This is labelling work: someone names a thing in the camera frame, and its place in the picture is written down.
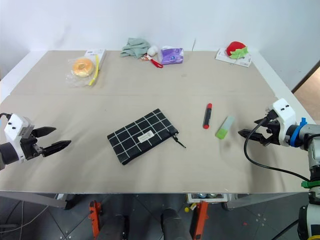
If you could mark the white box with cans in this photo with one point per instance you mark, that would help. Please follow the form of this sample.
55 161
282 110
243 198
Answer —
207 200

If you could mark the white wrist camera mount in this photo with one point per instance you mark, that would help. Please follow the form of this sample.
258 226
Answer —
13 125
283 112

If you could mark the small yellow ball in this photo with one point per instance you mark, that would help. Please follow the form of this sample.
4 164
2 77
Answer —
186 209

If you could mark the black grid pencil pouch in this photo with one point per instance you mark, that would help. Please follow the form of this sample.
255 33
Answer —
140 136

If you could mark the green white eraser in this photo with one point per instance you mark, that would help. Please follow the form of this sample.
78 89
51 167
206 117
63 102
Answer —
223 128

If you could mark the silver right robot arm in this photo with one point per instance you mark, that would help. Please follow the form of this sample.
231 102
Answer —
313 140

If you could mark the red black marker pen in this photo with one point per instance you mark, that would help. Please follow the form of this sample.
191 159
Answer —
207 116

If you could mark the pale green cloth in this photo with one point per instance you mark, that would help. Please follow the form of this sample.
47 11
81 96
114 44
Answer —
133 48

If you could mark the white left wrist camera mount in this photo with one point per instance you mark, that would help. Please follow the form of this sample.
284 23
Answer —
13 125

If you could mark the dark rounded shape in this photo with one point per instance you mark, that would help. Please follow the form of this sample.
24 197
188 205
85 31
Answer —
175 225

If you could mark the white printed box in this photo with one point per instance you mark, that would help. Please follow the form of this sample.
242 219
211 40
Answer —
243 61

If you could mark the white flat box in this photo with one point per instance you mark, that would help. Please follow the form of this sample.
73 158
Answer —
100 53

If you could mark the grey metal table beam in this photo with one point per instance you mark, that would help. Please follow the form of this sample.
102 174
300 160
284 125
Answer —
32 198

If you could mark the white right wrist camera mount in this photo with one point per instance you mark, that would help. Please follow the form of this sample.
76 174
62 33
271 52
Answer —
283 112

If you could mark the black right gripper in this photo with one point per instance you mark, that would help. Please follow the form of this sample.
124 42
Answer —
273 132

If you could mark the orange table clamp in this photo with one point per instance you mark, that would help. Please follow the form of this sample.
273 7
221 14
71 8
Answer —
95 217
201 220

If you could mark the clear plastic bag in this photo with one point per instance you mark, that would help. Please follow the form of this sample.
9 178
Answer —
72 81

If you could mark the round orange bread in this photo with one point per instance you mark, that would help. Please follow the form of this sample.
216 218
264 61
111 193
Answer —
83 67

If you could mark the red strawberry plush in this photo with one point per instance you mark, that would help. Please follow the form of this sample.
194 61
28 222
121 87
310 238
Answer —
233 47

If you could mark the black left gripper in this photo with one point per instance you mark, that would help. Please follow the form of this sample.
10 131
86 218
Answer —
30 147

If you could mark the beige table cover sheet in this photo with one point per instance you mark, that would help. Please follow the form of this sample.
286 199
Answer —
150 87

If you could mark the yellow plastic strip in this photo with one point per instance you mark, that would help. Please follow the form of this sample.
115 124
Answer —
96 70

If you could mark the blue wrist clamp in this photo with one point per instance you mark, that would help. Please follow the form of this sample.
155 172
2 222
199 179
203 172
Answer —
297 132

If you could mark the purple tissue pack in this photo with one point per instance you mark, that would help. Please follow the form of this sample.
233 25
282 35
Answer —
172 56

